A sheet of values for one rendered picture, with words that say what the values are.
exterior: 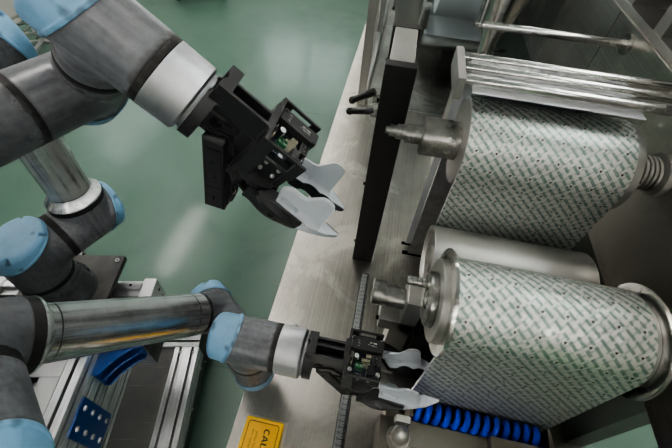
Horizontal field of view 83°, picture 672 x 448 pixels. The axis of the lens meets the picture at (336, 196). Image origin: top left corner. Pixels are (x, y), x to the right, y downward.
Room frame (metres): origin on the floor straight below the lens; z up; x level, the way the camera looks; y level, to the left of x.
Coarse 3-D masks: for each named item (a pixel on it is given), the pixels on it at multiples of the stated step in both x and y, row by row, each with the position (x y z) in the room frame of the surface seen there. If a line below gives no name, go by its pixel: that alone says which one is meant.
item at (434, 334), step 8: (440, 264) 0.29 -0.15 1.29; (448, 264) 0.28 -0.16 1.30; (440, 272) 0.28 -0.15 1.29; (448, 272) 0.27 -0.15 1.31; (448, 280) 0.26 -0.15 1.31; (448, 288) 0.25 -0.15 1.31; (440, 296) 0.24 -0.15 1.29; (448, 296) 0.24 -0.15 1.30; (440, 304) 0.23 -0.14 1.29; (448, 304) 0.23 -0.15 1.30; (440, 312) 0.22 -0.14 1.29; (448, 312) 0.22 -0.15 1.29; (440, 320) 0.21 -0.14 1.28; (656, 320) 0.23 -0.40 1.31; (424, 328) 0.24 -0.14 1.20; (432, 328) 0.22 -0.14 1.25; (440, 328) 0.21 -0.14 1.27; (432, 336) 0.21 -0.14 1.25; (440, 336) 0.20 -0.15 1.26; (656, 360) 0.19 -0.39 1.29; (656, 368) 0.18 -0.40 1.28
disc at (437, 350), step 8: (448, 248) 0.32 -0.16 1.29; (448, 256) 0.30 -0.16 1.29; (456, 256) 0.29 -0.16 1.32; (456, 264) 0.27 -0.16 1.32; (456, 272) 0.26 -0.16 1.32; (456, 280) 0.25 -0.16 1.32; (456, 288) 0.24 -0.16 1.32; (456, 296) 0.23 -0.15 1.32; (456, 304) 0.22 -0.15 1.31; (456, 312) 0.21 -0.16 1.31; (448, 320) 0.21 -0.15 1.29; (448, 328) 0.20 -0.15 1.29; (448, 336) 0.19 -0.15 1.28; (432, 344) 0.21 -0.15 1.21; (440, 344) 0.20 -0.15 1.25; (448, 344) 0.19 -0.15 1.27; (432, 352) 0.20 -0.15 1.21; (440, 352) 0.19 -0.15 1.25
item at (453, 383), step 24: (432, 360) 0.20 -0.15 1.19; (432, 384) 0.19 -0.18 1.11; (456, 384) 0.19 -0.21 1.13; (480, 384) 0.19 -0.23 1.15; (504, 384) 0.18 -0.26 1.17; (528, 384) 0.18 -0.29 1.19; (552, 384) 0.18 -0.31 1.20; (480, 408) 0.18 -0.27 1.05; (504, 408) 0.18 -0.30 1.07; (528, 408) 0.17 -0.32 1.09; (552, 408) 0.17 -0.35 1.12; (576, 408) 0.17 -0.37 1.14
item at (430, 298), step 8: (432, 272) 0.28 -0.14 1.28; (432, 280) 0.27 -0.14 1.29; (440, 280) 0.27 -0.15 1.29; (424, 288) 0.28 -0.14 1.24; (432, 288) 0.26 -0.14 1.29; (440, 288) 0.26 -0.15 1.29; (424, 296) 0.27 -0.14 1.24; (432, 296) 0.25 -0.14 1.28; (424, 304) 0.26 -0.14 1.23; (432, 304) 0.24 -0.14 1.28; (424, 312) 0.24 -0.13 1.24; (432, 312) 0.23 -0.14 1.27; (424, 320) 0.23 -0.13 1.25; (432, 320) 0.22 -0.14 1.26
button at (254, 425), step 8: (248, 416) 0.16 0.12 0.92; (248, 424) 0.15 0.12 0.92; (256, 424) 0.15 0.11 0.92; (264, 424) 0.15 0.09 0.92; (272, 424) 0.16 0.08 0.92; (280, 424) 0.16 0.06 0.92; (248, 432) 0.14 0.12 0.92; (256, 432) 0.14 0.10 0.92; (264, 432) 0.14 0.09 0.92; (272, 432) 0.14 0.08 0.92; (280, 432) 0.14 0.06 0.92; (240, 440) 0.13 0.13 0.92; (248, 440) 0.13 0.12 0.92; (256, 440) 0.13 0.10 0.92; (264, 440) 0.13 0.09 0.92; (272, 440) 0.13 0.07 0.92; (280, 440) 0.13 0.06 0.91
